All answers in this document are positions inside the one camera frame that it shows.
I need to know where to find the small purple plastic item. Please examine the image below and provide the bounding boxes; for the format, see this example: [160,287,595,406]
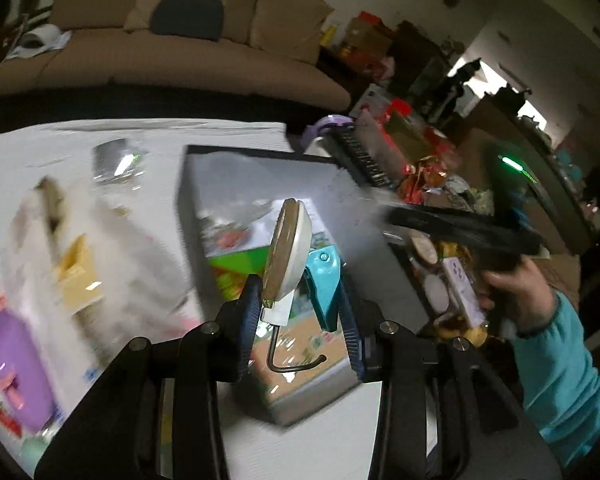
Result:
[302,115,354,146]

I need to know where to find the dark cushion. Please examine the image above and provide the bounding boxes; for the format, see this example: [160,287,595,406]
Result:
[150,0,225,41]

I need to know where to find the dark jar with tan lid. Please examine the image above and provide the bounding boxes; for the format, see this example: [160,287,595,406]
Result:
[411,232,439,266]

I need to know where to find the colourful printed packet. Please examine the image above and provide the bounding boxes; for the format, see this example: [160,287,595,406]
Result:
[207,217,354,401]

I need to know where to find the black remote control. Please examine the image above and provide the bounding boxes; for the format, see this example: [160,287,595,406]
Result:
[325,125,399,191]

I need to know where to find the black storage box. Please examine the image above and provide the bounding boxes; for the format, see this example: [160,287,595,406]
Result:
[177,145,431,427]

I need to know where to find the person's right forearm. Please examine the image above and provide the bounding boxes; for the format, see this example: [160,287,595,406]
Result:
[510,290,600,472]

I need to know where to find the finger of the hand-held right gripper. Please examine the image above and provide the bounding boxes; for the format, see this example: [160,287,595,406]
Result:
[386,206,543,258]

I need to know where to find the round adhesive wall hook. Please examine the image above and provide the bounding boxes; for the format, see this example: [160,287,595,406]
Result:
[260,199,328,374]

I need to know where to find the person's right hand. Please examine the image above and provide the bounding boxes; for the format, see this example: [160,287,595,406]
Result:
[479,255,559,339]

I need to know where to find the white cloth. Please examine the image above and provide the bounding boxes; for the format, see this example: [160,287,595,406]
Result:
[7,24,74,59]

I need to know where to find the container with white lid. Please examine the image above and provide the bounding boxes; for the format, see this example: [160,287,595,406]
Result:
[422,275,449,314]

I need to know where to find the cardboard box with red print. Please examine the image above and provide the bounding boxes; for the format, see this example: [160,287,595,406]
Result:
[347,12,394,56]

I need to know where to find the purple oval plastic case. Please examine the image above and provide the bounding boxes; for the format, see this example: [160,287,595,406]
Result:
[0,310,57,434]

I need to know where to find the dark wooden cabinet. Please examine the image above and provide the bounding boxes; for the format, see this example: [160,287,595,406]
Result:
[395,20,451,106]

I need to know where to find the teal plastic clip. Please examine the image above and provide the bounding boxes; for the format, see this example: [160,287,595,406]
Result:
[300,245,342,331]

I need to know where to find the brown sofa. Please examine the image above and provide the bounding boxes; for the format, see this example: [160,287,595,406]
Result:
[0,0,352,112]

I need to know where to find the mint green case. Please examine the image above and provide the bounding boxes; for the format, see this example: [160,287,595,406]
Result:
[19,437,52,477]

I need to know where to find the pile of red snack packets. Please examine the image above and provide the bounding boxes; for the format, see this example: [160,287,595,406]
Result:
[355,85,462,202]

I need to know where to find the clear plastic bag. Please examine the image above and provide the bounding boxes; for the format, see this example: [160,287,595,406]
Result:
[10,140,207,361]

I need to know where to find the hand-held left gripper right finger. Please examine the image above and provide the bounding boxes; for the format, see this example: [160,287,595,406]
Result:
[342,284,564,480]

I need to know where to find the yellow sticky notes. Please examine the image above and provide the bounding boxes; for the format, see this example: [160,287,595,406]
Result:
[55,235,104,312]

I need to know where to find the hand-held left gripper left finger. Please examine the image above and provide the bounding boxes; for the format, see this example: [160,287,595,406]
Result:
[35,275,265,480]

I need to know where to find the packaged snack tray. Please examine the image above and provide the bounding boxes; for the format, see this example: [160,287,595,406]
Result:
[442,257,484,322]

